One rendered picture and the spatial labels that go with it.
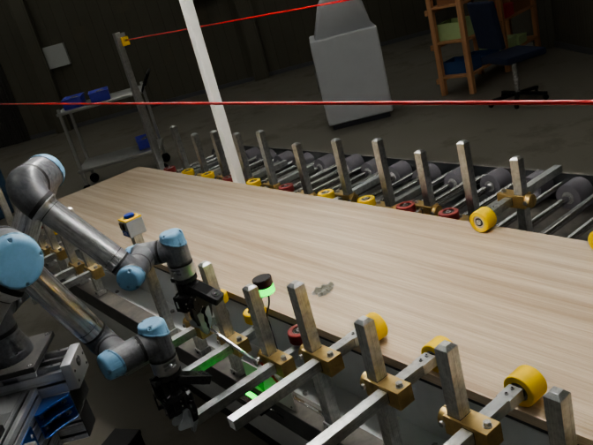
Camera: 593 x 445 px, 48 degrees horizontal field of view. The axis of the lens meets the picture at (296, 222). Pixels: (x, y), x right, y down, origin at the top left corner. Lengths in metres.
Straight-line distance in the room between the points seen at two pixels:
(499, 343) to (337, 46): 6.39
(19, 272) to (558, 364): 1.27
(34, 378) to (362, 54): 6.36
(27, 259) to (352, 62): 6.69
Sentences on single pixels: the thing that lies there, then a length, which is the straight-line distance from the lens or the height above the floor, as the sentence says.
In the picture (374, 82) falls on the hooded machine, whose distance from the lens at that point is 8.08.
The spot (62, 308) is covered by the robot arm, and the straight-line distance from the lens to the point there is 1.82.
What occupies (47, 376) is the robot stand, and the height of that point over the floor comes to 0.97.
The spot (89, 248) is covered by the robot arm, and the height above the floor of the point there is 1.34.
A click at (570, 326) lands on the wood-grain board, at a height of 0.90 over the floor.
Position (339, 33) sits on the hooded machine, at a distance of 8.01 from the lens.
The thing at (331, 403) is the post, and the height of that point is 0.79.
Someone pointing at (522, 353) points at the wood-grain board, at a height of 0.90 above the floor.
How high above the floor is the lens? 1.93
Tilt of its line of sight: 20 degrees down
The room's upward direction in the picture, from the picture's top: 15 degrees counter-clockwise
